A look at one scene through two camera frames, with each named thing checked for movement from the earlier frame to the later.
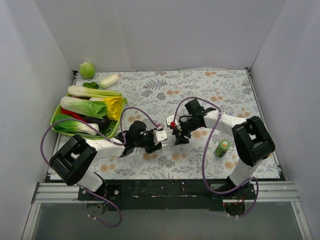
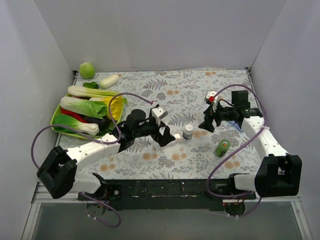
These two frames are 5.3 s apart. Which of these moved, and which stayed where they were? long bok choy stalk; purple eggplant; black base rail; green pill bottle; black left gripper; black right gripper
Moved: black right gripper; black left gripper
Stayed: black base rail; long bok choy stalk; green pill bottle; purple eggplant
